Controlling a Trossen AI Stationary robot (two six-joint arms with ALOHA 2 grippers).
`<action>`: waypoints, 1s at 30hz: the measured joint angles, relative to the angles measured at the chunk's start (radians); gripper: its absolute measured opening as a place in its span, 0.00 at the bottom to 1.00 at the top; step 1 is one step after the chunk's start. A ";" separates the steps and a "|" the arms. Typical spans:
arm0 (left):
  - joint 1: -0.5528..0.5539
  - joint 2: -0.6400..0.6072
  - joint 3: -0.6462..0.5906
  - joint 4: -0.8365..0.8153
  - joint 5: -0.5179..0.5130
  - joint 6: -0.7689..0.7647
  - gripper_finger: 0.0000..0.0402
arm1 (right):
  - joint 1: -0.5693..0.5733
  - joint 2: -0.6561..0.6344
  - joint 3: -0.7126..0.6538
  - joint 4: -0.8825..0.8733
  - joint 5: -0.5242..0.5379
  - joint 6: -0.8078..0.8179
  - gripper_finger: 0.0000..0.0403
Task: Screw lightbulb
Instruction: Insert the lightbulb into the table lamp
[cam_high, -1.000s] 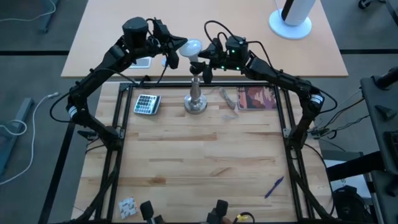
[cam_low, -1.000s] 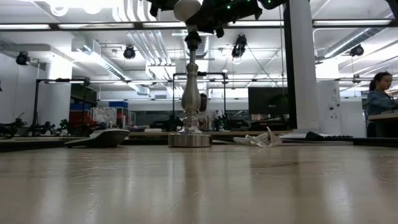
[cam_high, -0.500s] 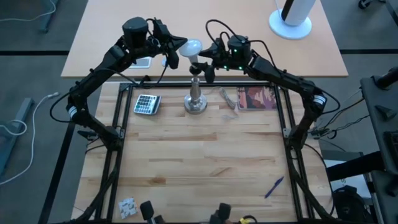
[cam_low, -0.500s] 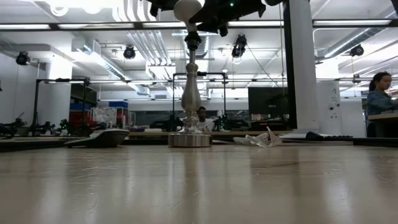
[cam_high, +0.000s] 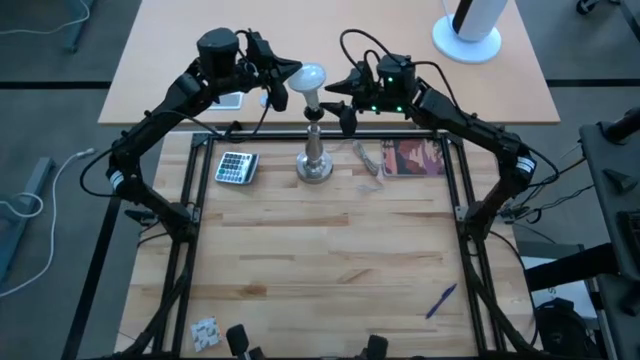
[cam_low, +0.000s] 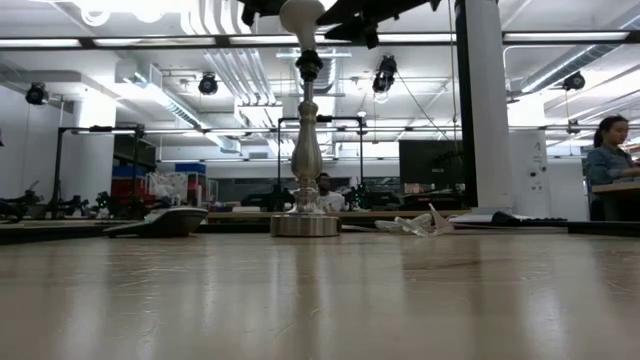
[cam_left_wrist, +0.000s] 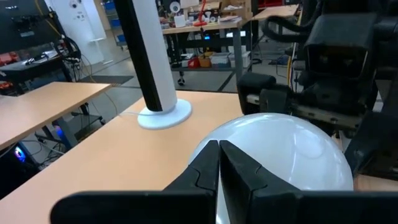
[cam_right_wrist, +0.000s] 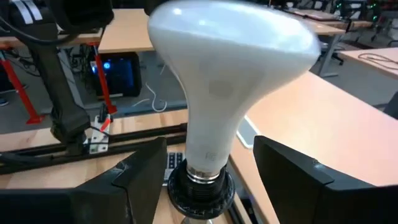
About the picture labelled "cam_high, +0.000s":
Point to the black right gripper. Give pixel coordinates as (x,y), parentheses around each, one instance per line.
(367,92)

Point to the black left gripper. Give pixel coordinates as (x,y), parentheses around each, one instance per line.
(257,75)

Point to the white flood lightbulb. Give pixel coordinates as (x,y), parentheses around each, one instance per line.
(306,80)

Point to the silver table lamp base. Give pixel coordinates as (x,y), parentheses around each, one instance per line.
(314,165)

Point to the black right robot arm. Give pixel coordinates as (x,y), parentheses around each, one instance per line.
(470,125)

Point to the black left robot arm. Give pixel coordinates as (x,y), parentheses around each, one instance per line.
(150,125)

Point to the white flat box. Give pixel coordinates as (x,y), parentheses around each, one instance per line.
(230,101)

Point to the light wooden desk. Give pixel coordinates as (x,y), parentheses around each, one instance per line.
(325,30)

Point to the grey desk calculator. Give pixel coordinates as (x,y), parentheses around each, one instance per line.
(235,167)

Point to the white round stand base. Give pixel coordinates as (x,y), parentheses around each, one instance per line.
(467,47)

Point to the blue-grey table leg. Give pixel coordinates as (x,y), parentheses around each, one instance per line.
(35,175)
(75,30)

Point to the blue pen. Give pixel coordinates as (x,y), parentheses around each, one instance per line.
(441,301)

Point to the black chair wheel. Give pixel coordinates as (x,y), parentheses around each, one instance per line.
(585,6)

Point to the small printed sticker sheet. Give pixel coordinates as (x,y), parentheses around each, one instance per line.
(206,334)

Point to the grey equipment cart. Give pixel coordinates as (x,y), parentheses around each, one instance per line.
(610,200)

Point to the black backpack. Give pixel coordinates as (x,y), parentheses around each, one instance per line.
(565,330)

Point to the black aluminium table frame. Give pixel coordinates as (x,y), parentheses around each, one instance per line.
(400,134)

